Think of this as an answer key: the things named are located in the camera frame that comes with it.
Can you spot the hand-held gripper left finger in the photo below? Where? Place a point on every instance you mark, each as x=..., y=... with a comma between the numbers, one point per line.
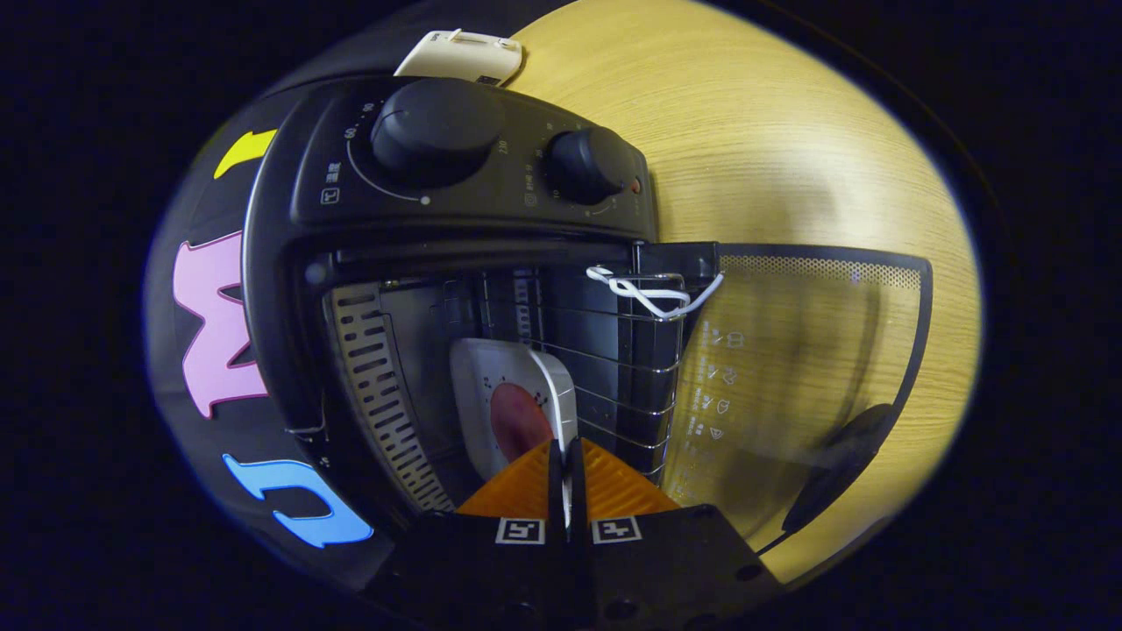
x=473, y=570

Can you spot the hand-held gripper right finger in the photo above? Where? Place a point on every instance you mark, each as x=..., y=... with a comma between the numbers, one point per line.
x=666, y=570

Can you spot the pink meat slice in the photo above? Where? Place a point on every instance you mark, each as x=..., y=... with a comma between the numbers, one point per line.
x=517, y=421

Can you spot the white food tray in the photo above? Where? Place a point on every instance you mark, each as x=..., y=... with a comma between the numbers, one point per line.
x=491, y=368

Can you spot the black toaster oven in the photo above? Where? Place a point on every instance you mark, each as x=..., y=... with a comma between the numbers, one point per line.
x=473, y=202

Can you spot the white bread toaster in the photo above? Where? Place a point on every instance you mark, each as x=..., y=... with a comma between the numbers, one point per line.
x=460, y=57

